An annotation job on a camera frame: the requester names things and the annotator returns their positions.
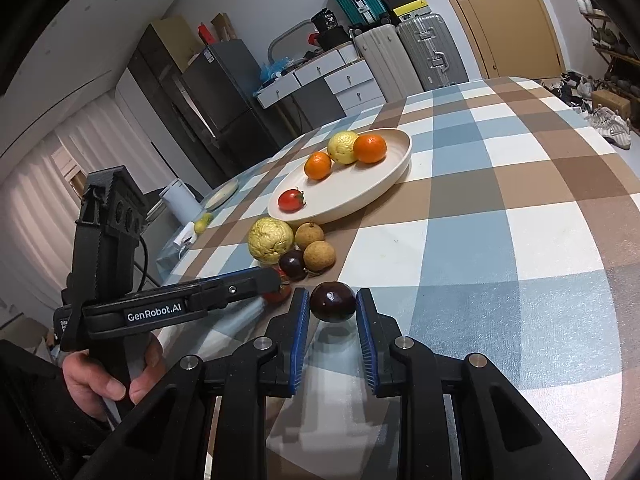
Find white desk with drawers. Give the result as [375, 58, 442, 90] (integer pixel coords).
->
[256, 44, 361, 108]

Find white drawer cabinet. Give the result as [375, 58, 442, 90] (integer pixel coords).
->
[324, 60, 386, 115]

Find small green lemon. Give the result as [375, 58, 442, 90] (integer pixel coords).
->
[193, 212, 213, 235]

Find silver suitcase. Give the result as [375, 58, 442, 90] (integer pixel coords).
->
[397, 13, 469, 90]

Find dark purple plum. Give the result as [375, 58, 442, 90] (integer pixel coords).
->
[309, 282, 356, 323]
[279, 249, 307, 281]

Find black refrigerator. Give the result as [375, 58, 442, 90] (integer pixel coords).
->
[128, 15, 292, 188]

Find wrinkled yellow guava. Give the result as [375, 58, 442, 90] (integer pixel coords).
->
[247, 217, 294, 266]

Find brown longan fruit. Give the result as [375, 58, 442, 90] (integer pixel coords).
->
[303, 240, 336, 272]
[294, 222, 324, 250]

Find large cream plate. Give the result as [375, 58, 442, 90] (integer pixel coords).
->
[267, 128, 412, 226]

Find small beige plate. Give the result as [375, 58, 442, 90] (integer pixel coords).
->
[204, 179, 239, 211]

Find wooden door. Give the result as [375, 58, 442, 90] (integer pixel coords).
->
[449, 0, 564, 79]

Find oblong red tomato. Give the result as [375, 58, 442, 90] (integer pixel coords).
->
[262, 268, 292, 304]

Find white curtain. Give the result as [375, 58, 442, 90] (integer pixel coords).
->
[1, 91, 174, 324]

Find large orange mandarin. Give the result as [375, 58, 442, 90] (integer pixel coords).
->
[352, 133, 387, 164]

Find checkered tablecloth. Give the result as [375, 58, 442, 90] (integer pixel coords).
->
[167, 78, 639, 479]

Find red tomato with stem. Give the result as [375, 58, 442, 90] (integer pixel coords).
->
[278, 188, 306, 214]

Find wooden shoe rack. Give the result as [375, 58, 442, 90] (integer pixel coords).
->
[576, 0, 639, 131]

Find beige suitcase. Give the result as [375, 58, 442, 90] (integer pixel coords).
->
[355, 24, 423, 103]

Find smooth yellow guava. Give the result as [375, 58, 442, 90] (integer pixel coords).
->
[328, 130, 359, 166]

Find white handheld device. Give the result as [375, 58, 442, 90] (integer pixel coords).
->
[171, 221, 198, 249]

